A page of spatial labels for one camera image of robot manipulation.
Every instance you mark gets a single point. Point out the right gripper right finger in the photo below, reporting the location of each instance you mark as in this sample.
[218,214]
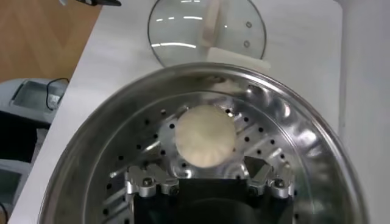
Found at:
[262,173]

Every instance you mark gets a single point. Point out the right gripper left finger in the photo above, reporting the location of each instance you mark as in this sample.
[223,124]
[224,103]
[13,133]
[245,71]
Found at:
[146,182]

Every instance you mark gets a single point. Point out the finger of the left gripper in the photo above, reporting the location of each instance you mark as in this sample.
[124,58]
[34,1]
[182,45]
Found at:
[100,2]

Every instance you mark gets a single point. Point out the white steamed baozi bun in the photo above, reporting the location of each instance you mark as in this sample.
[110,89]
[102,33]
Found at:
[204,137]

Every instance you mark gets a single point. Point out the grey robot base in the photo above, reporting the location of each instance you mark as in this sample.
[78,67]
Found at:
[30,97]

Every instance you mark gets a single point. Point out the perforated steel steamer basket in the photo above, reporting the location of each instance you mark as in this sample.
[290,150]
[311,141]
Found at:
[304,137]

